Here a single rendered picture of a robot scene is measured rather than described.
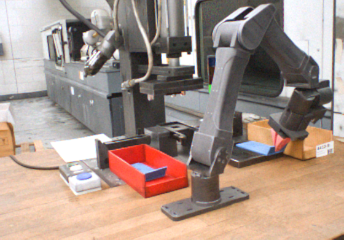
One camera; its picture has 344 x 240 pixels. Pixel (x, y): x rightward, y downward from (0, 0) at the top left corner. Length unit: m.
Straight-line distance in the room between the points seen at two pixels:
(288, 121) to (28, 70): 9.52
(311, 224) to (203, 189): 0.22
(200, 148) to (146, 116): 0.63
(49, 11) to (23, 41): 0.99
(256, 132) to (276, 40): 0.44
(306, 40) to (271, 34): 0.74
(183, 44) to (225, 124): 0.44
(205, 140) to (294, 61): 0.31
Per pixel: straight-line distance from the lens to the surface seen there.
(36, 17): 10.39
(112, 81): 4.30
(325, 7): 1.58
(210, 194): 0.85
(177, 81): 1.19
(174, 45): 1.19
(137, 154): 1.17
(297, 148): 1.18
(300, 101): 1.04
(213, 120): 0.83
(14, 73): 10.33
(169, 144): 1.20
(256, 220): 0.82
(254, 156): 1.14
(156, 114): 1.46
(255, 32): 0.86
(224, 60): 0.84
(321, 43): 1.59
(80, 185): 1.00
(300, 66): 1.00
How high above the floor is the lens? 1.27
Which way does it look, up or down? 11 degrees down
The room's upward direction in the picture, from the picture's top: 4 degrees counter-clockwise
